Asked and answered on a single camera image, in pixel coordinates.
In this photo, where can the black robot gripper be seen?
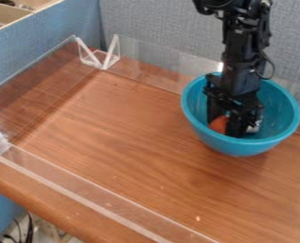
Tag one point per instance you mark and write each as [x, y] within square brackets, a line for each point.
[231, 93]

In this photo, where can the brown and white toy mushroom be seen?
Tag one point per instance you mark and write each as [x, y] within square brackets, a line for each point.
[218, 124]

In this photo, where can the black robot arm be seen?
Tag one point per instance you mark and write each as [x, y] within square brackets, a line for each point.
[245, 31]

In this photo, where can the blue plastic bowl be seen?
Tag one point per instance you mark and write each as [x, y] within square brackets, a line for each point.
[279, 120]

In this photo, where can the clear acrylic back barrier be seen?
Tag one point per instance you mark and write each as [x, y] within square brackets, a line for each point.
[147, 62]

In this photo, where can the clear acrylic barrier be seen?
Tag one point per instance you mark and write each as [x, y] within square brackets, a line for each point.
[108, 204]
[147, 62]

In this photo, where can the clear acrylic front barrier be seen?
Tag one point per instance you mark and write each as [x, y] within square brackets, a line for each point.
[108, 204]

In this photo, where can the wooden shelf unit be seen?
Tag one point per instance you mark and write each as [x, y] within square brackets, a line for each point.
[14, 10]

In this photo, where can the clear acrylic corner bracket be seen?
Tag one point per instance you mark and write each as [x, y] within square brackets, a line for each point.
[96, 58]

